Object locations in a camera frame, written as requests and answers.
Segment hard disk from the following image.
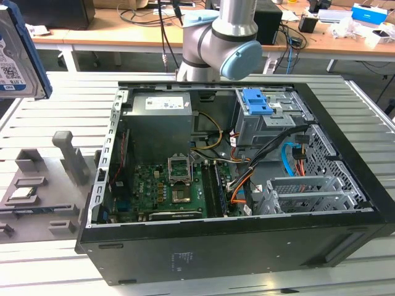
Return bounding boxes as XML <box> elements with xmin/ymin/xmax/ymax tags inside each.
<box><xmin>0</xmin><ymin>0</ymin><xmax>53</xmax><ymax>100</ymax></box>

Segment grey metal disk bay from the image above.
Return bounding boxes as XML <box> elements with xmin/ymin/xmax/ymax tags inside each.
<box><xmin>254</xmin><ymin>177</ymin><xmax>356</xmax><ymax>215</ymax></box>

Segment metal socket cover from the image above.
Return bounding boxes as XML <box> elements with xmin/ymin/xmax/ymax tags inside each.
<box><xmin>166</xmin><ymin>152</ymin><xmax>195</xmax><ymax>186</ymax></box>

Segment grey power supply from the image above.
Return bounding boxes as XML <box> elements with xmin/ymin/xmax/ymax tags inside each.
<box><xmin>123</xmin><ymin>92</ymin><xmax>194</xmax><ymax>155</ymax></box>

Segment black RAM slot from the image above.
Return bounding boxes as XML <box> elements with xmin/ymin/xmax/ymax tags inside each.
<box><xmin>201</xmin><ymin>162</ymin><xmax>217</xmax><ymax>218</ymax></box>
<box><xmin>212</xmin><ymin>165</ymin><xmax>228</xmax><ymax>216</ymax></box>
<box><xmin>206</xmin><ymin>162</ymin><xmax>222</xmax><ymax>218</ymax></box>

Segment CPU socket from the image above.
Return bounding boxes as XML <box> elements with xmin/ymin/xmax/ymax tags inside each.
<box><xmin>170</xmin><ymin>183</ymin><xmax>194</xmax><ymax>205</ymax></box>

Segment grey metal drive cage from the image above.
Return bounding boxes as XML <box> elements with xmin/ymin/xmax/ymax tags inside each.
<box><xmin>233</xmin><ymin>89</ymin><xmax>313</xmax><ymax>149</ymax></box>

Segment green motherboard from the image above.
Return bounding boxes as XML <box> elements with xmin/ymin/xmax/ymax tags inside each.
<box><xmin>109</xmin><ymin>162</ymin><xmax>247</xmax><ymax>223</ymax></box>

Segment black graphics card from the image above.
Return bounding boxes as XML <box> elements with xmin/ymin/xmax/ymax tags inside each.
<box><xmin>148</xmin><ymin>209</ymin><xmax>204</xmax><ymax>221</ymax></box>

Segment blue drive latch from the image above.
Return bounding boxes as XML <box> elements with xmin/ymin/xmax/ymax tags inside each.
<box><xmin>242</xmin><ymin>88</ymin><xmax>274</xmax><ymax>116</ymax></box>

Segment black PC case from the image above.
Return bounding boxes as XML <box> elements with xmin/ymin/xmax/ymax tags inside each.
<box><xmin>75</xmin><ymin>80</ymin><xmax>395</xmax><ymax>286</ymax></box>

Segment wooden desk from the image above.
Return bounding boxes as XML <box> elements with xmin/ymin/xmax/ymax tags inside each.
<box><xmin>30</xmin><ymin>6</ymin><xmax>395</xmax><ymax>73</ymax></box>

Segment black computer tower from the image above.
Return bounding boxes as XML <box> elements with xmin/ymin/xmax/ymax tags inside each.
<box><xmin>254</xmin><ymin>2</ymin><xmax>283</xmax><ymax>46</ymax></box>

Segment grey parts rack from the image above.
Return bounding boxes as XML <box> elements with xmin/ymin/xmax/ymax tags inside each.
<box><xmin>0</xmin><ymin>131</ymin><xmax>93</xmax><ymax>244</ymax></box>

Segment small black box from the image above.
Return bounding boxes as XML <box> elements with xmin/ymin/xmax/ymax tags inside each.
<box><xmin>297</xmin><ymin>15</ymin><xmax>319</xmax><ymax>33</ymax></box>

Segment silver CPU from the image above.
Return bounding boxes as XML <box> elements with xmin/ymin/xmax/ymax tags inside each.
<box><xmin>9</xmin><ymin>186</ymin><xmax>38</xmax><ymax>202</ymax></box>

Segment white flat box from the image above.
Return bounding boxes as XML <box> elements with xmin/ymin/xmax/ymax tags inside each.
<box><xmin>317</xmin><ymin>9</ymin><xmax>350</xmax><ymax>24</ymax></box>

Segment clear plastic bags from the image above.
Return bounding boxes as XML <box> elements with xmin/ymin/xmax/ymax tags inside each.
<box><xmin>328</xmin><ymin>17</ymin><xmax>372</xmax><ymax>41</ymax></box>

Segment large black box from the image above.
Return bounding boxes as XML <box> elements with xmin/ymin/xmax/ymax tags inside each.
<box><xmin>9</xmin><ymin>0</ymin><xmax>96</xmax><ymax>30</ymax></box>

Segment crumpled white paper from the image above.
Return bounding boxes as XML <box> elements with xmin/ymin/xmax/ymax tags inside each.
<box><xmin>17</xmin><ymin>18</ymin><xmax>51</xmax><ymax>36</ymax></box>

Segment white box with phone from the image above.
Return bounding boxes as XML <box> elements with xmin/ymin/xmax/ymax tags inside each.
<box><xmin>368</xmin><ymin>29</ymin><xmax>395</xmax><ymax>47</ymax></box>

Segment blue and white box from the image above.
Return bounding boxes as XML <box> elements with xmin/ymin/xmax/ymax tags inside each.
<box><xmin>351</xmin><ymin>2</ymin><xmax>388</xmax><ymax>23</ymax></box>

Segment yellow power wires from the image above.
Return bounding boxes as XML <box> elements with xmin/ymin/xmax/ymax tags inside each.
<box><xmin>191</xmin><ymin>111</ymin><xmax>224</xmax><ymax>152</ymax></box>

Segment orange wire bundle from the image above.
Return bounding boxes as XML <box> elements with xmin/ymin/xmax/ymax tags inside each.
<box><xmin>229</xmin><ymin>171</ymin><xmax>254</xmax><ymax>205</ymax></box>

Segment black sleeved wire bundle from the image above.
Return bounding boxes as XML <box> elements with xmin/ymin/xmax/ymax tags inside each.
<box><xmin>227</xmin><ymin>123</ymin><xmax>310</xmax><ymax>194</ymax></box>

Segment red and black wire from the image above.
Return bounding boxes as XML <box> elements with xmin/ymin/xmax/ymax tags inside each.
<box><xmin>109</xmin><ymin>129</ymin><xmax>130</xmax><ymax>186</ymax></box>

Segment blue data wire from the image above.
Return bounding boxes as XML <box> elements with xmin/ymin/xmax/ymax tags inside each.
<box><xmin>281</xmin><ymin>138</ymin><xmax>306</xmax><ymax>177</ymax></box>

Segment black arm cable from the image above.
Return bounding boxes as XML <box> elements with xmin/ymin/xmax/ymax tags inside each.
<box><xmin>156</xmin><ymin>0</ymin><xmax>180</xmax><ymax>75</ymax></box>

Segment thin blue cable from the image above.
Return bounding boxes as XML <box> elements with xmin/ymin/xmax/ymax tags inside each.
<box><xmin>286</xmin><ymin>36</ymin><xmax>294</xmax><ymax>75</ymax></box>

